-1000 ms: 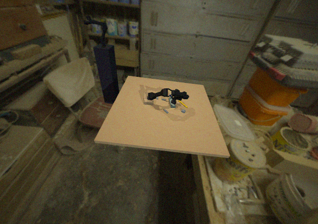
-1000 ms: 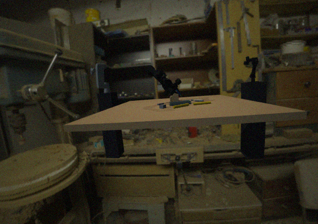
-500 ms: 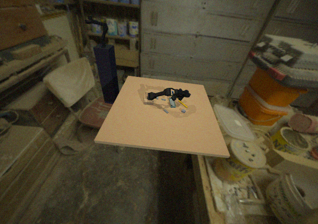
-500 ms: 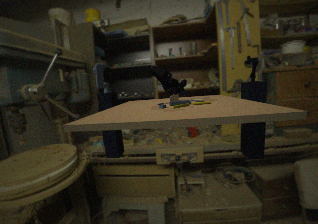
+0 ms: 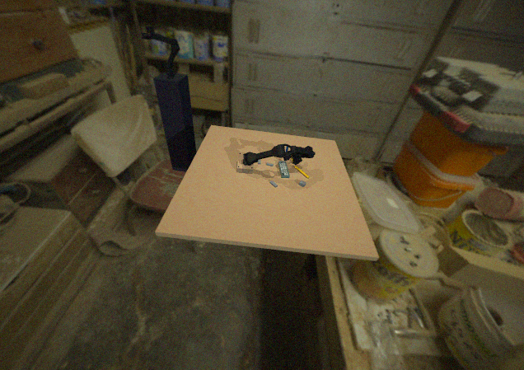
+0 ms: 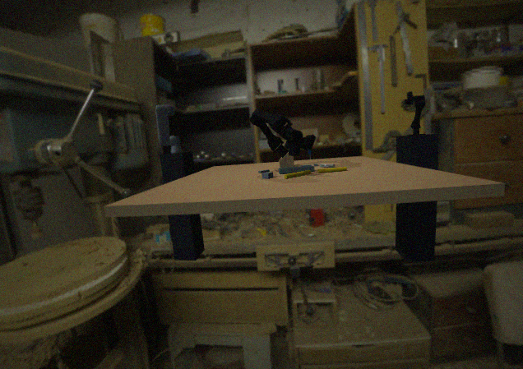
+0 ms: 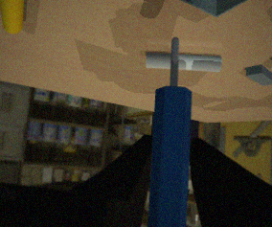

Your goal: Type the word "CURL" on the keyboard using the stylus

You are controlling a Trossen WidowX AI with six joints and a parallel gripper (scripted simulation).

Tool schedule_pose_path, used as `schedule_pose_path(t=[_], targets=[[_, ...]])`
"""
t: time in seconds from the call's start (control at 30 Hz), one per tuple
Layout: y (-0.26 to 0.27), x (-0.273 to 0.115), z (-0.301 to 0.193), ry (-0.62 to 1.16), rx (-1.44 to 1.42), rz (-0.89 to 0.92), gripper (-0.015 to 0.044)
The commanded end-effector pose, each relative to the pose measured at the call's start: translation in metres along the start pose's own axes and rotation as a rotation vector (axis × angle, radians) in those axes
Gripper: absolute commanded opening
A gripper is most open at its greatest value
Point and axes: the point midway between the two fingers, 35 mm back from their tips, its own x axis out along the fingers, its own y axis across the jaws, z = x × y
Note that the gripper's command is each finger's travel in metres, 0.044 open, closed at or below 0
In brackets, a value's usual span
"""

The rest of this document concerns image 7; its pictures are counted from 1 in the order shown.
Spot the dark teal keyboard with white keys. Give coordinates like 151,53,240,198
178,0,249,18

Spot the blue stylus with grey tip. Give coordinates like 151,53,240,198
147,37,192,227

